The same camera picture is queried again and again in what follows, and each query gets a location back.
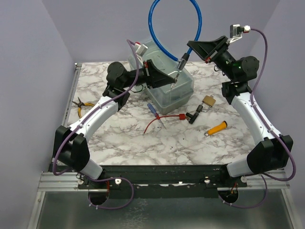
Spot purple cable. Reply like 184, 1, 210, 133
52, 39, 143, 210
223, 28, 297, 208

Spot clear plastic storage box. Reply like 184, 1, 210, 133
132, 40, 194, 115

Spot aluminium frame rail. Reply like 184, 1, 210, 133
29, 62, 301, 229

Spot red cable lock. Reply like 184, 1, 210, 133
143, 114, 186, 135

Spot small silver key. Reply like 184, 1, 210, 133
171, 73, 180, 89

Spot blue cable lock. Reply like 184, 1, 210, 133
148, 0, 203, 71

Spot black cylinder lock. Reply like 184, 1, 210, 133
185, 104, 203, 124

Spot yellow handled pliers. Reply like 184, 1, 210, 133
72, 97, 95, 118

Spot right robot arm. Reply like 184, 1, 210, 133
187, 36, 293, 187

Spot blue handled screwdriver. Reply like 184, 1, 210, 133
147, 103, 165, 128

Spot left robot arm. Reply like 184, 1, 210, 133
52, 60, 175, 188

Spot orange handled tool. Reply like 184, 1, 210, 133
204, 121, 227, 136

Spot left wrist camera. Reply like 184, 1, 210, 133
134, 42, 148, 57

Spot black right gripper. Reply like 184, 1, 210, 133
188, 36, 236, 81

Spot brass padlock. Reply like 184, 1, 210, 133
202, 94, 216, 113

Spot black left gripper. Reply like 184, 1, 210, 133
122, 59, 175, 89

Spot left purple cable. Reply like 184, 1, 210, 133
52, 39, 143, 210

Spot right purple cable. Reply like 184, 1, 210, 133
223, 28, 297, 208

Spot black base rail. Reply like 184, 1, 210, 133
47, 164, 248, 200

